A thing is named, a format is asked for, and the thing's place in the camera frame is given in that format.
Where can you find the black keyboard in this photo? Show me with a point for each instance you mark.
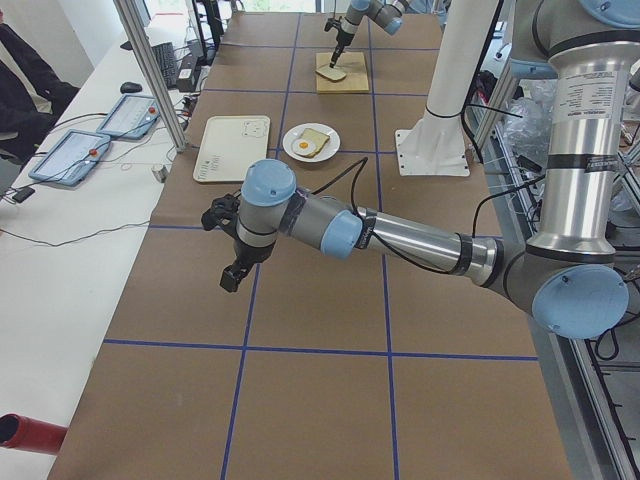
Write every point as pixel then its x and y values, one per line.
pixel 165 58

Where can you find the small metal cylinder weight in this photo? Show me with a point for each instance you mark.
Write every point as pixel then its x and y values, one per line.
pixel 160 173

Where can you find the aluminium frame post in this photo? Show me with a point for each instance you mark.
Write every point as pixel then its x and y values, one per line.
pixel 135 31

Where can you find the wooden cutting board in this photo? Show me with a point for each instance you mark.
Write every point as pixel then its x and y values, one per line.
pixel 352 64

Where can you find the bread slice on plate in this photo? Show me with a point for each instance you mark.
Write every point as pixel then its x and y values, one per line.
pixel 317 137

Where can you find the fried egg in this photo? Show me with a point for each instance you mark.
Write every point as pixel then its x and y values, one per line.
pixel 302 147

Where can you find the blue teach pendant near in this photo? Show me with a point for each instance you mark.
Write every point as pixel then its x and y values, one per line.
pixel 71 159

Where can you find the white round plate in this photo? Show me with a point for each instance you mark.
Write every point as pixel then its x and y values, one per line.
pixel 330 148

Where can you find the bread slice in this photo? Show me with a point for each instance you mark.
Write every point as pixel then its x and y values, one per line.
pixel 317 137
pixel 331 74

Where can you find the seated person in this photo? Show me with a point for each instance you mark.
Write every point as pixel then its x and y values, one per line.
pixel 33 97

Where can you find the red cylinder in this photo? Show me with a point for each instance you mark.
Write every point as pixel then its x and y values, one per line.
pixel 31 435

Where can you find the blue teach pendant far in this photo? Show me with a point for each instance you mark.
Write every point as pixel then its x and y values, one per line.
pixel 131 118

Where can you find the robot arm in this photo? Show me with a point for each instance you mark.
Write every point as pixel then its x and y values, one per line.
pixel 427 213
pixel 388 16

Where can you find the black computer mouse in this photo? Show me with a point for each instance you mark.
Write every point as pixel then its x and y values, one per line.
pixel 130 87

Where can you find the cream bear serving tray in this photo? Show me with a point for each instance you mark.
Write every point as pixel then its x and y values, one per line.
pixel 230 145

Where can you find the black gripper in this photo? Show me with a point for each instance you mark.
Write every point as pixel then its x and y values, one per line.
pixel 343 34
pixel 248 254

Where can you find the blue teach pendant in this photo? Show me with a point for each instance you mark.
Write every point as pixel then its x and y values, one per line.
pixel 71 159
pixel 131 118

